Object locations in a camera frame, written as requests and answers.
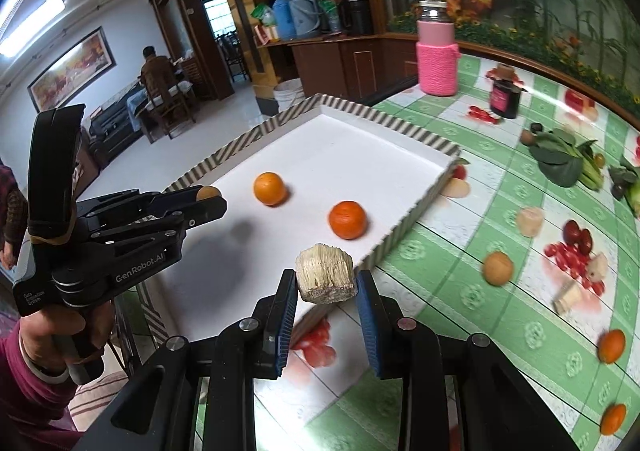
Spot blue thermos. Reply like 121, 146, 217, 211
272, 0, 298, 41

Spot ceiling light panel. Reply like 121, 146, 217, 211
0, 0, 66, 57

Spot dark green leaves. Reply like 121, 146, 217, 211
607, 155, 640, 187

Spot grey-blue thermos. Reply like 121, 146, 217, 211
289, 0, 323, 38

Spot green stalk vegetable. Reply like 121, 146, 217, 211
575, 141, 607, 190

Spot deep orange tangerine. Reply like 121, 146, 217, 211
328, 200, 367, 239

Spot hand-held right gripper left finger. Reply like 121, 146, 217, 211
75, 268, 301, 451

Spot small green leaf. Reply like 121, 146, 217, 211
540, 128, 576, 151

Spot wooden room divider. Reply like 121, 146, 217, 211
167, 0, 236, 102

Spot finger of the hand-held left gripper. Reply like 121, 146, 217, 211
87, 197, 228, 252
75, 188, 201, 219

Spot white tray with striped rim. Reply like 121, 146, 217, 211
140, 94, 463, 342

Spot black kettle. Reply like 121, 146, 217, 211
345, 0, 375, 36

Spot white bracelet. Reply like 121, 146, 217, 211
17, 331, 71, 384

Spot pale sugarcane piece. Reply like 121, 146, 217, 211
553, 281, 583, 316
586, 252, 609, 282
516, 206, 545, 237

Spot wooden cabinet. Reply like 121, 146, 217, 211
255, 34, 418, 104

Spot person's left forearm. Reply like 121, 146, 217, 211
0, 331, 86, 451

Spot black sofa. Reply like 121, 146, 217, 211
89, 101, 146, 152

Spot pale walnut piece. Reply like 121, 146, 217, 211
295, 243, 357, 304

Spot orange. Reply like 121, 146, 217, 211
600, 403, 627, 436
597, 329, 627, 365
253, 172, 287, 206

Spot person's left hand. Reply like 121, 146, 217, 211
17, 301, 117, 372

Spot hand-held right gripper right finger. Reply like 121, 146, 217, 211
354, 269, 596, 451

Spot framed wall painting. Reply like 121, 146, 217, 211
27, 26, 118, 113

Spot green checked tablecloth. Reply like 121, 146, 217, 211
195, 51, 640, 451

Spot dark jar with pink label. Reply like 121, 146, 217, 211
489, 65, 523, 120

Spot tan round fruit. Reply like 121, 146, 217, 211
482, 251, 515, 287

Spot green bag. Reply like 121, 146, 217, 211
250, 4, 277, 29

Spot white bucket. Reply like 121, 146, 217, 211
272, 78, 305, 109

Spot pink bottle with knit sleeve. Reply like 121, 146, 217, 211
416, 0, 460, 97

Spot wooden chair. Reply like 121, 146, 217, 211
137, 76, 196, 142

